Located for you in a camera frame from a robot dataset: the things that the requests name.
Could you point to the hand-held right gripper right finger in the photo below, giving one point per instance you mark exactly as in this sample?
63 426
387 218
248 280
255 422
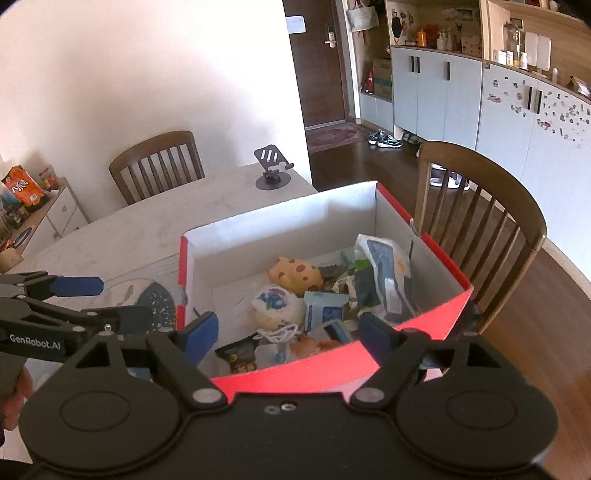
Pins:
376 334

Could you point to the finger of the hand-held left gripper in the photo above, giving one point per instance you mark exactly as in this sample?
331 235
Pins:
76 286
129 318

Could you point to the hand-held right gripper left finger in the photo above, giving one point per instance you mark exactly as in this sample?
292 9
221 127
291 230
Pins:
201 337

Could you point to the black snack packet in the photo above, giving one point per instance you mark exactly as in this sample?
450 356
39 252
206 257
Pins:
238 357

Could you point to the clear packet of dark brownies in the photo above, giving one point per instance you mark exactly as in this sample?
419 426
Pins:
367 286

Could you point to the blue white sachet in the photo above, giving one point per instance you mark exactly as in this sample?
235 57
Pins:
325 311

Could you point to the white chicken snack packet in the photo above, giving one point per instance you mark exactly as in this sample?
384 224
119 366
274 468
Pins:
318 345

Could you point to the gold foil snack packet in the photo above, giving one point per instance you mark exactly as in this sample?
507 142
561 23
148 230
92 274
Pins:
339 277

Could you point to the white grey packet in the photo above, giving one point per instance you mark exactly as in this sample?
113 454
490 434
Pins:
383 258

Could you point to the blueberry bread packet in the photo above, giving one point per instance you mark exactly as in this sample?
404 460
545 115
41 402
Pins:
277 304

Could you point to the yellow spotted plush toy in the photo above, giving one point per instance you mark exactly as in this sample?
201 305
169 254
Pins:
295 274

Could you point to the red cardboard box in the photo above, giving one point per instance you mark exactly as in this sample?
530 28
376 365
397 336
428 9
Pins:
277 217

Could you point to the person's left hand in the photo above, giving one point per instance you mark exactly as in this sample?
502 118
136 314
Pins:
16 408

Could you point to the round blue patterned turntable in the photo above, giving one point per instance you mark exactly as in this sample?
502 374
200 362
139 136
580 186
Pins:
157 297

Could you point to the blue round mat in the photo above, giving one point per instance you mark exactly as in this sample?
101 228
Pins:
22 235

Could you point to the white sideboard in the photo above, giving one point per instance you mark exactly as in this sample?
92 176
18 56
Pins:
64 207

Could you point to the orange snack bag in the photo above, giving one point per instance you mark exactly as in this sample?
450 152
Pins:
25 187

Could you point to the wooden slatted chair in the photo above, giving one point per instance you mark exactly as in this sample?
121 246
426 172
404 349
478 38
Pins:
157 141
508 184

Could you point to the white slipper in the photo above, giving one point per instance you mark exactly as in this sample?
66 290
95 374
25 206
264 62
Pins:
461 183
441 181

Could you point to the dark sneaker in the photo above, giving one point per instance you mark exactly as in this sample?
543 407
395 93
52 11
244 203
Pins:
392 141
378 137

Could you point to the dark metal phone stand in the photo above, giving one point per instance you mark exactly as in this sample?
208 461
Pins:
272 157

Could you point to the patterned door rug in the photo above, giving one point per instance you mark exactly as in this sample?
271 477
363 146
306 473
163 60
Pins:
337 136

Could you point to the white double-door cabinet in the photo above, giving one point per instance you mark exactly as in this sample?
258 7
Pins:
434 97

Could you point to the white cabinet with stickers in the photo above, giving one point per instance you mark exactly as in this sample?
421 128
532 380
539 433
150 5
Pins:
531 138

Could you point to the red cone-shaped ornament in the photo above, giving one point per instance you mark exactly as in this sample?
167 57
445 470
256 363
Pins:
368 83

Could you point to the brown cardboard box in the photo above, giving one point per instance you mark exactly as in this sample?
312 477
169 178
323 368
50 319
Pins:
382 78

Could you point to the dark wooden door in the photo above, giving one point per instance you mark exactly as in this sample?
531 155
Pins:
318 69

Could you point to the orange bottle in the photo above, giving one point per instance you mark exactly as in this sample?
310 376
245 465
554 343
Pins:
422 38

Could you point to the hanging tote bag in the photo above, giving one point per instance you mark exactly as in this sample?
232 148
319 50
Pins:
362 18

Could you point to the clear glass jar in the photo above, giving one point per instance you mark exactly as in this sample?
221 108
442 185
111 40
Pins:
514 41

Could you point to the white rounded panels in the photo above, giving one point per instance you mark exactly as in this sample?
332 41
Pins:
539 48

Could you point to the wooden wall shelf unit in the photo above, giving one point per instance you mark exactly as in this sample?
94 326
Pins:
563 46

